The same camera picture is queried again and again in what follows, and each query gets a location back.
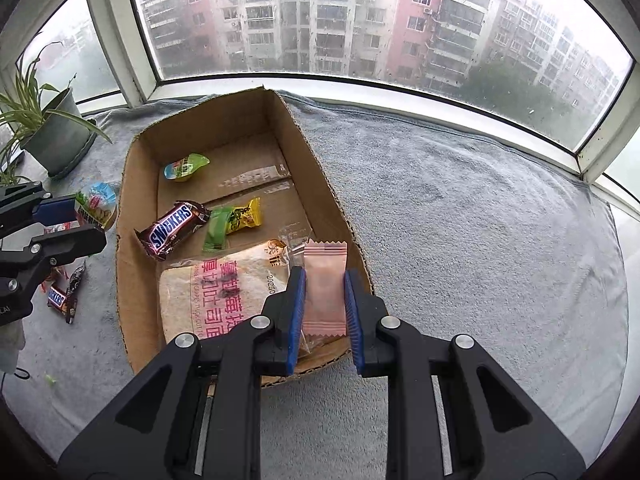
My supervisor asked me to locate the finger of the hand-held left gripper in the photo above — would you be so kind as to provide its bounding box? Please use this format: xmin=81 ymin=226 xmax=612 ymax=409
xmin=0 ymin=224 xmax=107 ymax=281
xmin=0 ymin=181 xmax=79 ymax=227

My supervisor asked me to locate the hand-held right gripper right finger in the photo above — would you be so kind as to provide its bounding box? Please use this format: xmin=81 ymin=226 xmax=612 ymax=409
xmin=344 ymin=267 xmax=586 ymax=480

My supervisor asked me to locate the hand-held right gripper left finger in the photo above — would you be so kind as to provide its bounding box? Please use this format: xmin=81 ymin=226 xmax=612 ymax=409
xmin=57 ymin=266 xmax=307 ymax=480

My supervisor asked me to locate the pink snack packet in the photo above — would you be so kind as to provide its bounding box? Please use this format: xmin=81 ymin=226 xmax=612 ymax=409
xmin=301 ymin=239 xmax=349 ymax=337

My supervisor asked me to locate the large round jelly cup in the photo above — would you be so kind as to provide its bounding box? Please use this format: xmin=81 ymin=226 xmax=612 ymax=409
xmin=74 ymin=181 xmax=120 ymax=231

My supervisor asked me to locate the sliced bread packet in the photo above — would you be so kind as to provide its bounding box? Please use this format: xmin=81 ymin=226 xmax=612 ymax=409
xmin=158 ymin=239 xmax=352 ymax=362

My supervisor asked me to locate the large brown chocolate bar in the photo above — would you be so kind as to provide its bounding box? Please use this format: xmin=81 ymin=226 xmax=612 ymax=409
xmin=133 ymin=200 xmax=212 ymax=262

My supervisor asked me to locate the yellow candy packet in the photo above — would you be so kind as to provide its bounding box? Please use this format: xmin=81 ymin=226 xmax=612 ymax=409
xmin=222 ymin=197 xmax=264 ymax=236

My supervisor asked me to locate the green candy packet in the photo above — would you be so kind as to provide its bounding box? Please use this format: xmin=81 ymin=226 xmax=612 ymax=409
xmin=201 ymin=205 xmax=235 ymax=254

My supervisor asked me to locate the small green jelly cup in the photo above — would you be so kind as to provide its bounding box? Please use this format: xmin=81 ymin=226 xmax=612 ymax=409
xmin=163 ymin=152 xmax=211 ymax=182

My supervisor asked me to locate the brown cardboard box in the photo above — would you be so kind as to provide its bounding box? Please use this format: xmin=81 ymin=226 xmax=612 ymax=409
xmin=114 ymin=86 xmax=375 ymax=389

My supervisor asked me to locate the dark wrapped candy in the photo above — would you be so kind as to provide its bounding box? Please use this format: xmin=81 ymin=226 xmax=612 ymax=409
xmin=67 ymin=262 xmax=87 ymax=294

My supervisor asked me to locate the small brown chocolate bar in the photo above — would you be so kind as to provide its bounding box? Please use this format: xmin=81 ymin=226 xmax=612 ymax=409
xmin=46 ymin=283 xmax=79 ymax=324

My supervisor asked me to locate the potted spider plant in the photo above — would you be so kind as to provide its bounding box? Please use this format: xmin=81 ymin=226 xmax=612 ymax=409
xmin=0 ymin=42 xmax=114 ymax=187

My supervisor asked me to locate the grey plant saucer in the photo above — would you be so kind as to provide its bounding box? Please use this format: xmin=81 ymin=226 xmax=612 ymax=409
xmin=47 ymin=116 xmax=99 ymax=179

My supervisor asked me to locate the white window frame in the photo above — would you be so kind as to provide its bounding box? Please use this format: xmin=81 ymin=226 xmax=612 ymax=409
xmin=0 ymin=0 xmax=640 ymax=196

